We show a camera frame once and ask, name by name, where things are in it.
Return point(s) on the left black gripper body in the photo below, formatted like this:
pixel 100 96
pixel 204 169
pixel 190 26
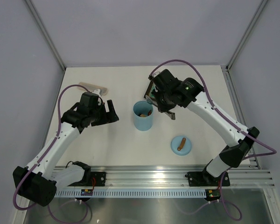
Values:
pixel 101 116

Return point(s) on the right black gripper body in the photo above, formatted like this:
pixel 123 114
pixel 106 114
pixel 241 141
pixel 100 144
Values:
pixel 164 103

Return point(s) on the metal tongs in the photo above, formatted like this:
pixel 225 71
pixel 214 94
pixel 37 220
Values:
pixel 154 103

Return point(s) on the light blue cup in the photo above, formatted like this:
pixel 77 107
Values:
pixel 142 123

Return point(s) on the brown lid handle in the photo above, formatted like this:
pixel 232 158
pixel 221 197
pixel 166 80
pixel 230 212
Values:
pixel 182 143

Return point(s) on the light blue lid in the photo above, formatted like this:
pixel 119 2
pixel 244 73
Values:
pixel 175 142

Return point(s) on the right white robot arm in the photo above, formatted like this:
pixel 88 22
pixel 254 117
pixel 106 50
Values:
pixel 169 92

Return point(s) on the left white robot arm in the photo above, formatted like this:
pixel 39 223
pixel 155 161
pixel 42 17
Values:
pixel 36 181

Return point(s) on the dark square teal plate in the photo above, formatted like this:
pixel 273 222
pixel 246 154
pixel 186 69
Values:
pixel 149 91

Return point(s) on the beige chopstick case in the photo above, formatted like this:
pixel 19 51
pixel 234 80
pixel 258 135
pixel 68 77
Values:
pixel 102 91

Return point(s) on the aluminium front rail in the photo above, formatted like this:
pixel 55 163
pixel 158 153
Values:
pixel 173 177

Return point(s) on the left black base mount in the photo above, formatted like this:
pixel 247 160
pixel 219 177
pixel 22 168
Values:
pixel 90 178

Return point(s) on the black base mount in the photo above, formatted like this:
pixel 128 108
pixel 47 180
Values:
pixel 204 179
pixel 90 178

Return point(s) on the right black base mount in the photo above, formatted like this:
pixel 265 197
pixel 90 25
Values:
pixel 204 179

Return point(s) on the white slotted cable duct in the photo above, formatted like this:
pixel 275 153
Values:
pixel 131 193

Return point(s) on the left aluminium frame post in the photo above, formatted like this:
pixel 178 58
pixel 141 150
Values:
pixel 41 26

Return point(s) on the aluminium frame post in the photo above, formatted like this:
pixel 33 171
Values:
pixel 41 26
pixel 248 31

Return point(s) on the right aluminium frame post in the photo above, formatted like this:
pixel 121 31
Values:
pixel 248 31

